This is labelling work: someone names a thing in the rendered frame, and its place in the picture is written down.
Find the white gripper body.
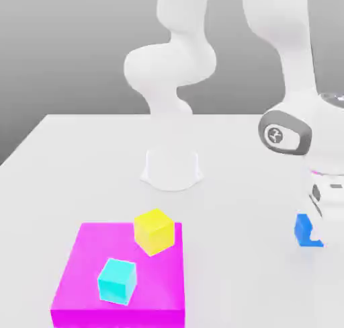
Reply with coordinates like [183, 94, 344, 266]
[308, 194, 344, 245]

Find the small blue cube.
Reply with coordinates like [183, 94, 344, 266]
[293, 212, 325, 249]

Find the small yellow cube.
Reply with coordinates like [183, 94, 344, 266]
[133, 208, 176, 258]

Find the small cyan cube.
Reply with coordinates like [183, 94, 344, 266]
[97, 257, 137, 306]

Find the large magenta box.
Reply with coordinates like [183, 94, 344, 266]
[50, 221, 186, 328]

